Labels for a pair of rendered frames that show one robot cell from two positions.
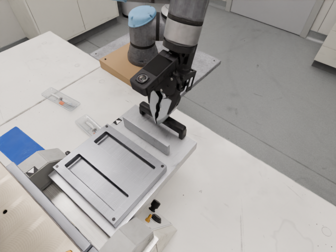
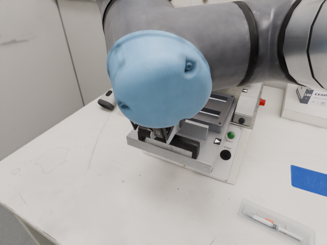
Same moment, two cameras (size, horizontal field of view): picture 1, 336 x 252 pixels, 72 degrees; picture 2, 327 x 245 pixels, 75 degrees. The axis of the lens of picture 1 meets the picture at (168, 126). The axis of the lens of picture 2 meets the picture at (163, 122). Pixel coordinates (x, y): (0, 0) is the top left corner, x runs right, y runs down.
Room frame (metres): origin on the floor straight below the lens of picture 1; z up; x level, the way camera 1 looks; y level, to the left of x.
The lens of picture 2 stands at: (0.76, -0.07, 1.32)
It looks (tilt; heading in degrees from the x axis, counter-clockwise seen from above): 37 degrees down; 167
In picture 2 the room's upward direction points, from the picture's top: straight up
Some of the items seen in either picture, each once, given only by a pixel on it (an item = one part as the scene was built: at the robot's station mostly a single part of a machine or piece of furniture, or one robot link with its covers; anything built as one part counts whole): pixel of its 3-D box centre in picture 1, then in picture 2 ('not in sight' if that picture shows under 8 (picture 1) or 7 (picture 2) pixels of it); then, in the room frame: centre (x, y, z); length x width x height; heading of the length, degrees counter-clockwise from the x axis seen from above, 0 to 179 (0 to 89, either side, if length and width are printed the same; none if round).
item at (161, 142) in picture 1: (126, 157); (188, 116); (0.30, 0.10, 0.97); 0.30 x 0.22 x 0.08; 141
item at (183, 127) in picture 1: (161, 119); (167, 140); (0.40, 0.02, 0.99); 0.15 x 0.02 x 0.04; 51
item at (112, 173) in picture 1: (110, 168); (194, 104); (0.26, 0.13, 0.98); 0.20 x 0.17 x 0.03; 51
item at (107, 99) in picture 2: not in sight; (116, 95); (-0.20, -0.10, 0.79); 0.20 x 0.08 x 0.08; 139
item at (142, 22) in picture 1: (143, 25); not in sight; (0.97, 0.10, 0.95); 0.13 x 0.12 x 0.14; 91
